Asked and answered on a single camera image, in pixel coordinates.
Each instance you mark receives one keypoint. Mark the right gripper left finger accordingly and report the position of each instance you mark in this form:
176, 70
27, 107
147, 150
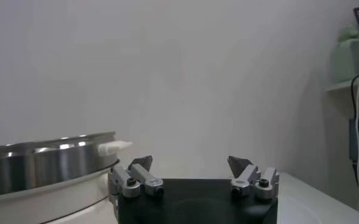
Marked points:
142, 178

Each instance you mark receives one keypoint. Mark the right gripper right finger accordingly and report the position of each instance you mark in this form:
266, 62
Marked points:
249, 178

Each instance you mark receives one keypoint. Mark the stainless steel steamer basket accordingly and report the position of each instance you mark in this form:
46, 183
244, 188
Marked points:
45, 170

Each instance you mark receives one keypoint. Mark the white round plate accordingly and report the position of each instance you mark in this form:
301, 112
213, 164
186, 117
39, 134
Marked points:
301, 213

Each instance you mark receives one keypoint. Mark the white electric cooker pot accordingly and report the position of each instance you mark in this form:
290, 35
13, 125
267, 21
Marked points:
45, 207

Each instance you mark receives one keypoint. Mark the white shelf table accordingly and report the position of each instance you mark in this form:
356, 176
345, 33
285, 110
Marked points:
339, 86

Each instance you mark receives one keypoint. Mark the pale green appliance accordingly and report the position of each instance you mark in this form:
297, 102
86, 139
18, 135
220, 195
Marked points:
353, 61

